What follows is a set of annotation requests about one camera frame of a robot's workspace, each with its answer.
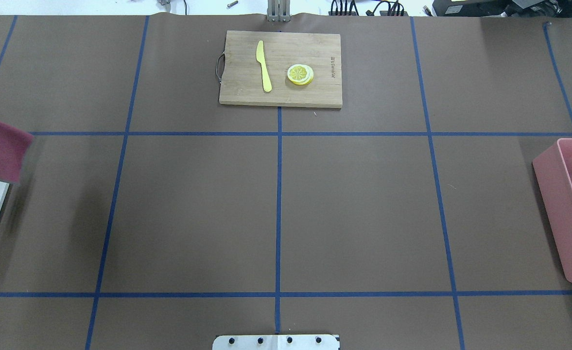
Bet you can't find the yellow lemon slice toy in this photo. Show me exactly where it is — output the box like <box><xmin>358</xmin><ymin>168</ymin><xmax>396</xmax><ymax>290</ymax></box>
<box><xmin>287</xmin><ymin>64</ymin><xmax>314</xmax><ymax>86</ymax></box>

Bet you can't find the bamboo cutting board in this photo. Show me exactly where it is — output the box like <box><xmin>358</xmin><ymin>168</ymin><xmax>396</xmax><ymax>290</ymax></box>
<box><xmin>219</xmin><ymin>30</ymin><xmax>343</xmax><ymax>109</ymax></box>

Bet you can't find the aluminium frame post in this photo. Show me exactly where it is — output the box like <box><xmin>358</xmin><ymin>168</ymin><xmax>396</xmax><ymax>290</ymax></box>
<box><xmin>266</xmin><ymin>0</ymin><xmax>292</xmax><ymax>22</ymax></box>

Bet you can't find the yellow plastic knife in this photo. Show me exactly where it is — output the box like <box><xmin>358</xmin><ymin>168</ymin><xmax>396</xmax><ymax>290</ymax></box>
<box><xmin>255</xmin><ymin>40</ymin><xmax>273</xmax><ymax>93</ymax></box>

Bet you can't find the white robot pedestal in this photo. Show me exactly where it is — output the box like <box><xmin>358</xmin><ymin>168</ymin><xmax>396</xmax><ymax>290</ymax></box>
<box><xmin>212</xmin><ymin>334</ymin><xmax>341</xmax><ymax>350</ymax></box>

